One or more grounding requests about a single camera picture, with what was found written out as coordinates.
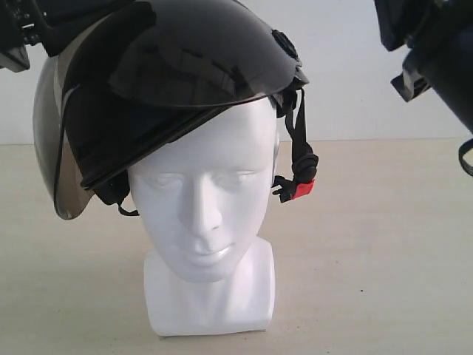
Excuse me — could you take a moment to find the white mannequin head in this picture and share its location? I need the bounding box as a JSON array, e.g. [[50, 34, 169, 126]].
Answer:
[[128, 98, 279, 337]]

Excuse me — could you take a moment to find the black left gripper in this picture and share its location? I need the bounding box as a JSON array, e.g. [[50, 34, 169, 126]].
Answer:
[[1, 1, 85, 71]]

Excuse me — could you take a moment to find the black helmet with tinted visor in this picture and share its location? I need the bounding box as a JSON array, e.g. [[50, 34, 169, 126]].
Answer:
[[33, 1, 319, 220]]

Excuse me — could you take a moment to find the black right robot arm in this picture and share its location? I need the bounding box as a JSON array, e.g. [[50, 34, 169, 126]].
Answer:
[[374, 0, 472, 130]]

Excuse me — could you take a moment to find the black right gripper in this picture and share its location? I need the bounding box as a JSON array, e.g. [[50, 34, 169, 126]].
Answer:
[[374, 0, 436, 103]]

